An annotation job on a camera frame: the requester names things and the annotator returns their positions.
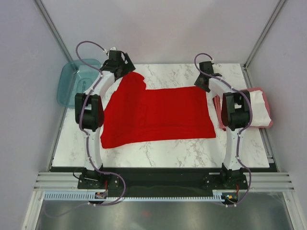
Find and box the red t shirt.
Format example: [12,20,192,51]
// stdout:
[101,72,216,149]

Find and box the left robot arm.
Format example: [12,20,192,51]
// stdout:
[75,50,135,172]

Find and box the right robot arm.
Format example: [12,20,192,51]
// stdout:
[194,61,253,171]

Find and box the pink folded t shirt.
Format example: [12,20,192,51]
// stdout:
[213,88,273,131]

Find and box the teal transparent plastic bin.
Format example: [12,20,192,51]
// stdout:
[57,59,101,108]

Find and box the white folded t shirt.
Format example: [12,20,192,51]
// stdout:
[248,88,273,128]

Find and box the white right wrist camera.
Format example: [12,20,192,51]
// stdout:
[211,59,222,73]

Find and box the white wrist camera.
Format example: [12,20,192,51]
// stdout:
[104,46,117,56]
[211,59,222,73]

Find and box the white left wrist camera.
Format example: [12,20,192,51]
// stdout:
[104,46,117,56]

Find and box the right aluminium corner post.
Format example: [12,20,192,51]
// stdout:
[242,0,287,70]

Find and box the aluminium corner post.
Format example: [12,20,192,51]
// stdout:
[242,0,287,70]
[33,0,73,62]

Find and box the left aluminium corner post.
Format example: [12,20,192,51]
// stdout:
[33,0,73,62]

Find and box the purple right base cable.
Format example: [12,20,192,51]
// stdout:
[222,171,253,208]

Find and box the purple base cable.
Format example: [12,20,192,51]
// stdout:
[222,171,253,208]
[43,172,127,218]

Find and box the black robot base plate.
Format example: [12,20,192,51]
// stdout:
[50,166,279,199]

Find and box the white slotted cable duct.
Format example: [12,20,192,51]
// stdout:
[44,191,224,202]

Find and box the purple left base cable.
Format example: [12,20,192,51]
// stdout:
[43,172,127,218]

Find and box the aluminium frame rail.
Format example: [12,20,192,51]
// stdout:
[34,172,295,192]

